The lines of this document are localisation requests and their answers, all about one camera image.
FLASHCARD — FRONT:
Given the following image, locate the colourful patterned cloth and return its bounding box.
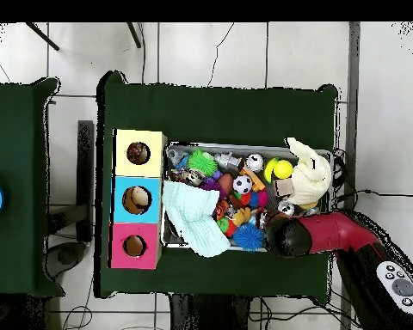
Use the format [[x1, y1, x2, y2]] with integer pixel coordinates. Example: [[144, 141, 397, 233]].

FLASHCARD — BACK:
[[127, 143, 151, 165]]

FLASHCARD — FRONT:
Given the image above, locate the large blue spiky ball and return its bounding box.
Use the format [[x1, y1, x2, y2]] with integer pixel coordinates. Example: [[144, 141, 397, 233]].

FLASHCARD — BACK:
[[232, 223, 264, 252]]

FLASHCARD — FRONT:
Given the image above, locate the orange plastic grid block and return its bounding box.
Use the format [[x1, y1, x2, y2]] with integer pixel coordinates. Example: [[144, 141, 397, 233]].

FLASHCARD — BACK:
[[242, 168, 268, 193]]

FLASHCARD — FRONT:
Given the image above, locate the green covered side table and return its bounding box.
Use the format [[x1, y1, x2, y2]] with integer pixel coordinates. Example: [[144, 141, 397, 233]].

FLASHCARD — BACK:
[[0, 77, 63, 298]]

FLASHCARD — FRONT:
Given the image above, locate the mint green knitted cloth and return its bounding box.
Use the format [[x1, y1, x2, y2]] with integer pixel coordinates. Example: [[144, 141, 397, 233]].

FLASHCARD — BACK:
[[161, 180, 231, 259]]

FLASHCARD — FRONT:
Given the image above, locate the black cable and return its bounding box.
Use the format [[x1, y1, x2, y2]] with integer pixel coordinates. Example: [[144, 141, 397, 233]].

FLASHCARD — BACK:
[[332, 186, 413, 207]]

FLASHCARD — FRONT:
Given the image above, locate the dark green table cloth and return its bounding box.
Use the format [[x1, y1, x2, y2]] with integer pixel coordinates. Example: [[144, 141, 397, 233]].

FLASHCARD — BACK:
[[95, 70, 340, 305]]

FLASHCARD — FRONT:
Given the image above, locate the clear shallow bin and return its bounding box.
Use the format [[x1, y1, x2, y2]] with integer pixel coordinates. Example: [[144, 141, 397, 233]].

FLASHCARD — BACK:
[[159, 142, 335, 255]]

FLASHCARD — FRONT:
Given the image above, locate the crushed plastic water bottle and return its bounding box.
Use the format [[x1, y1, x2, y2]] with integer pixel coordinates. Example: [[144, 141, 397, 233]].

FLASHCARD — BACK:
[[165, 147, 192, 173]]

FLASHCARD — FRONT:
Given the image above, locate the cream knitted cloth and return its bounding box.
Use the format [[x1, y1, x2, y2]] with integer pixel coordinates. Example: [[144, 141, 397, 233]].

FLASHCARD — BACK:
[[286, 137, 334, 211]]

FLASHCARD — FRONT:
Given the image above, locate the purple spiky ball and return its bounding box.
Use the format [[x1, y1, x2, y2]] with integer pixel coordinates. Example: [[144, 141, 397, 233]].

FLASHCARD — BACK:
[[200, 177, 221, 193]]

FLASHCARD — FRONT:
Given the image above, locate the small soccer ball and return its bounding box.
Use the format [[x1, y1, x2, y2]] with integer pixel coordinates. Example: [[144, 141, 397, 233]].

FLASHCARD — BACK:
[[232, 174, 254, 196]]

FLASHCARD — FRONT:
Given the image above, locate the green spiky ball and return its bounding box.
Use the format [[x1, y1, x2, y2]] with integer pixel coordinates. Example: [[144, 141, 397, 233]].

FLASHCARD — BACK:
[[187, 150, 219, 177]]

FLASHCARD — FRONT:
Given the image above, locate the black tripod leg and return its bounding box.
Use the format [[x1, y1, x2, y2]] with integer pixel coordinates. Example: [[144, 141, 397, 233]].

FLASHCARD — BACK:
[[126, 21, 144, 50], [23, 21, 61, 52]]

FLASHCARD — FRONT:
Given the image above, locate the plain yellow ball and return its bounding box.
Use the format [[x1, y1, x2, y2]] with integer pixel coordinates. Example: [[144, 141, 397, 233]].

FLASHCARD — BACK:
[[273, 158, 294, 180]]

